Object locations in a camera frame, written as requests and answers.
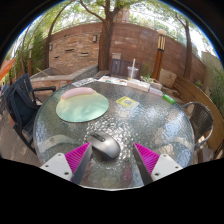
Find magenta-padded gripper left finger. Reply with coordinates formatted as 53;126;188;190
39;141;93;185

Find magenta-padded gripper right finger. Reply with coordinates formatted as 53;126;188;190
132;142;184;186

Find grey computer mouse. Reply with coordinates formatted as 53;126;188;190
87;131;122;162

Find round green mouse pad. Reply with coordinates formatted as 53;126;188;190
55;87;110;123

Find yellow card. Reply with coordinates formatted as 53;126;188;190
115;95;140;110

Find green marker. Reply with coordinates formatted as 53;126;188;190
162;93;176;105

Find dark wicker chair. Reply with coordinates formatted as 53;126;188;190
179;101;215;151

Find white flat box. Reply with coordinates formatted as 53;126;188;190
127;78;152;93

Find white number plate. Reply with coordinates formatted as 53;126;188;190
71;77;98;88

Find black metal chair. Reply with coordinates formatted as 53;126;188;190
3;73;57;155

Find curved wooden bench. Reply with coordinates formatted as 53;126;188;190
173;75;224;158

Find stone planter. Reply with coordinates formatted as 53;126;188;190
29;64;99;91

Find cardboard box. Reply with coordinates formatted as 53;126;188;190
159;68;178;88

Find printed paper sheet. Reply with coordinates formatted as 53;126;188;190
97;75;129;87

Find clear plastic cup with straw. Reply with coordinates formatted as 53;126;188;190
126;58;140;81

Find dark wooden slatted chair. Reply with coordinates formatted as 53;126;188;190
109;58;144;80

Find thin leaning tree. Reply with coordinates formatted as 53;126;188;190
174;13;194;81

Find orange awning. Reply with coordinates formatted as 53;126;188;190
0;58;17;81

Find thick tree trunk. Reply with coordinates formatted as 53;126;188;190
79;0;124;72

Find wooden lamp post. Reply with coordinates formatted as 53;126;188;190
151;29;167;81

